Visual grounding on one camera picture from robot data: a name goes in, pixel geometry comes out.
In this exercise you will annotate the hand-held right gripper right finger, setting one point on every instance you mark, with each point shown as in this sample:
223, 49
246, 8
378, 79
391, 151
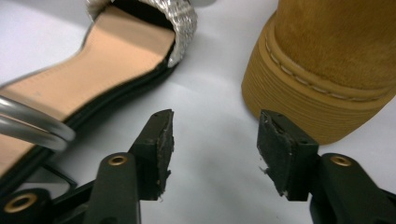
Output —
286, 155

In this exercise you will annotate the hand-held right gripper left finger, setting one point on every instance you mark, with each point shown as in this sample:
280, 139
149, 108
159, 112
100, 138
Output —
149, 155

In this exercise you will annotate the white table mat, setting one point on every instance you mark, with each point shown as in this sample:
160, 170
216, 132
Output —
214, 124

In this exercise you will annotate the tan suede boot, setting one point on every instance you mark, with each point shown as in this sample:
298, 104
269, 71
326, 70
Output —
323, 46

